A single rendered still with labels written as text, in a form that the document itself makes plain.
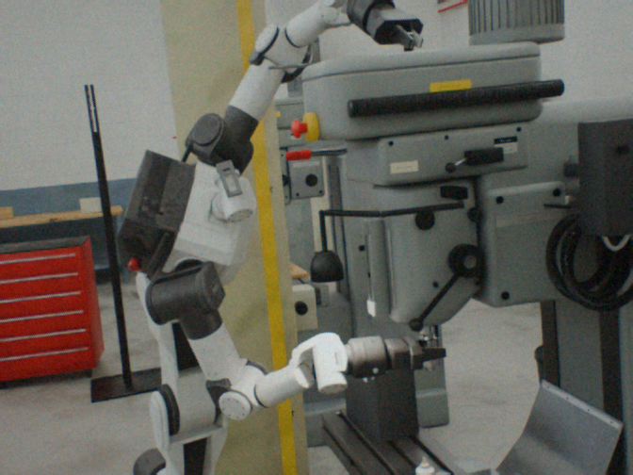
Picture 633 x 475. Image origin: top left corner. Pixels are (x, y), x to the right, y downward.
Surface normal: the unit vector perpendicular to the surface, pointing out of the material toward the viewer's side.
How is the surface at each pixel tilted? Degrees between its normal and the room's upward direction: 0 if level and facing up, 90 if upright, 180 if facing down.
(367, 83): 90
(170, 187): 58
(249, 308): 90
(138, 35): 90
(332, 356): 53
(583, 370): 90
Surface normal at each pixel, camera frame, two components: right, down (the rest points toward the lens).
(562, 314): -0.96, 0.12
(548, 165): 0.27, 0.12
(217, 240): 0.38, -0.45
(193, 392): 0.48, -0.07
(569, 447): -0.89, -0.35
